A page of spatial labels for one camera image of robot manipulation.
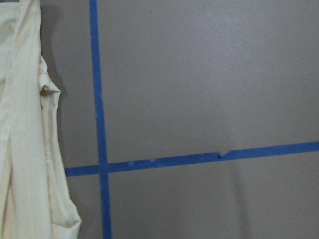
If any cream long-sleeve graphic shirt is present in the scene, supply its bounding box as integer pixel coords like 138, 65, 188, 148
0, 0, 82, 239

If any brown paper table cover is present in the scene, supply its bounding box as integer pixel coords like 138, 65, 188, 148
41, 0, 319, 239

